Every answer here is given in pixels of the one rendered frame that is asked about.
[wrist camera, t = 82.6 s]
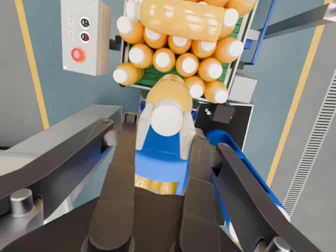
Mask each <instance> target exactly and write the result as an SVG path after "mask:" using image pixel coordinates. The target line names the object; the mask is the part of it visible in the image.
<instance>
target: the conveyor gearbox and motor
mask: <svg viewBox="0 0 336 252"><path fill-rule="evenodd" d="M257 84H258V79H255V78H251V77H246V76H244V75H243V74H242V73H240V72H235V75H234V78H233V81H232V84H231V88H230V91H229V94H228V98H227V100H230V101H235V102H240V103H245V104H249V103H250V102H251V99H252V96H253V93H254V91H255V88H256V86H257Z"/></svg>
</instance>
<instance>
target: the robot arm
mask: <svg viewBox="0 0 336 252"><path fill-rule="evenodd" d="M153 107H154V104H153V103H152V102H149V103H147V105H146V107H145V109H144V110H143V112H142V114H141V116H139V115H138V114H136V113H133V112H125V113H124V114H123V121H122V124H121V125H116V124H114V121H113V120H111V119H108V118H101V119H98V120H97V121H95V122H93V123H92V124H90V125H89V126H87V127H85V128H84V129H82V130H81V131H79V132H77V133H76V134H74V135H73V136H71V137H69V138H68V139H66V140H65V141H63V142H61V143H60V144H58V145H57V146H55V147H53V148H52V149H50V150H49V151H47V152H45V153H44V154H42V155H40V156H39V157H37V158H36V159H34V160H32V161H31V162H29V163H28V164H26V165H24V166H23V167H21V168H19V169H17V170H14V171H11V172H9V173H6V174H4V175H1V176H0V252H322V251H321V250H320V249H318V248H317V247H316V246H315V245H314V244H313V243H312V242H311V241H310V240H309V239H308V238H306V237H305V236H304V235H303V234H302V233H301V232H300V231H299V230H298V229H297V228H296V227H295V226H293V225H292V224H291V223H290V222H289V221H288V220H287V218H286V217H285V216H284V214H283V213H282V212H281V211H280V209H279V208H278V207H277V205H276V204H275V203H274V201H273V200H272V199H271V198H270V196H269V195H268V194H267V192H266V191H265V190H264V189H263V187H262V186H261V185H260V183H259V182H258V181H257V180H256V178H255V177H254V176H253V174H252V173H251V172H250V170H249V169H248V168H247V167H246V165H245V164H244V163H243V161H242V160H241V159H240V158H239V156H238V155H237V154H236V152H235V151H234V150H233V149H232V147H231V146H229V145H228V144H226V143H221V142H219V143H218V144H217V146H215V145H212V144H210V140H209V139H208V138H207V137H205V136H204V133H203V131H202V130H201V129H200V128H196V127H195V126H194V122H193V118H192V115H191V112H190V111H188V110H186V111H185V112H184V116H183V126H182V128H181V129H180V131H179V134H180V158H181V159H183V160H187V159H188V158H189V159H188V163H187V166H186V167H187V168H186V173H185V177H184V182H183V187H182V191H181V195H178V194H157V193H154V192H152V191H150V190H147V189H145V188H142V187H138V186H135V172H136V165H135V155H136V150H141V149H142V147H143V144H144V141H145V138H146V135H147V132H148V129H149V126H150V123H151V115H152V112H153ZM111 146H115V150H114V153H113V157H112V160H111V162H110V163H109V165H108V169H107V172H106V176H105V179H104V182H103V186H102V189H101V192H100V196H98V197H96V198H94V199H92V200H90V201H88V202H86V203H84V204H82V205H81V206H79V207H77V208H75V209H73V210H71V211H69V212H67V213H65V214H63V215H61V216H59V217H58V218H56V219H54V220H52V221H50V222H48V223H46V224H44V221H45V220H46V219H47V218H48V217H50V216H51V215H52V213H53V212H54V211H55V210H56V209H57V208H58V207H59V206H60V205H61V204H62V203H63V202H64V200H65V199H66V198H67V197H68V196H69V195H70V194H71V193H72V192H73V190H74V189H75V188H76V187H77V186H78V185H79V184H80V183H81V181H82V180H83V179H84V178H85V177H86V176H87V175H88V174H89V172H90V171H91V170H92V169H93V168H94V167H95V166H96V165H97V163H98V162H99V161H100V160H101V159H102V158H103V157H104V156H105V154H106V153H107V152H108V151H109V150H110V149H111ZM189 155H190V156H189ZM210 173H211V175H212V178H213V180H214V183H215V185H216V188H217V190H218V193H219V195H220V197H221V200H222V202H223V205H224V207H225V210H226V212H227V215H228V217H229V220H230V222H231V224H232V227H233V229H234V232H235V234H236V237H237V239H238V242H239V244H240V246H241V248H242V250H243V251H242V250H241V249H240V248H239V247H238V246H237V245H236V244H235V243H234V242H233V240H232V239H231V238H230V237H229V236H228V235H227V234H226V233H225V232H224V231H223V229H222V228H221V227H220V226H219V225H218V224H217V223H216V210H215V192H214V184H213V183H211V177H210ZM43 224H44V225H43Z"/></svg>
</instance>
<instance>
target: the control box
mask: <svg viewBox="0 0 336 252"><path fill-rule="evenodd" d="M60 4H61V34H62V64H63V69H64V70H67V71H72V72H77V73H82V74H87V75H92V76H98V75H104V74H107V73H108V62H109V45H110V28H111V11H112V10H111V8H110V7H108V6H107V5H106V4H105V3H104V2H102V1H101V0H60ZM69 16H71V17H69ZM82 18H85V19H87V20H88V21H89V26H88V27H83V26H82V25H81V19H82ZM70 21H71V22H70ZM70 28H71V29H70ZM82 33H86V34H88V36H89V40H88V41H83V40H82V39H81V34H82ZM70 34H71V35H70ZM75 48H78V49H80V50H82V52H83V54H84V59H83V60H82V61H80V62H78V61H75V60H74V59H73V58H72V55H71V52H72V50H73V49H75Z"/></svg>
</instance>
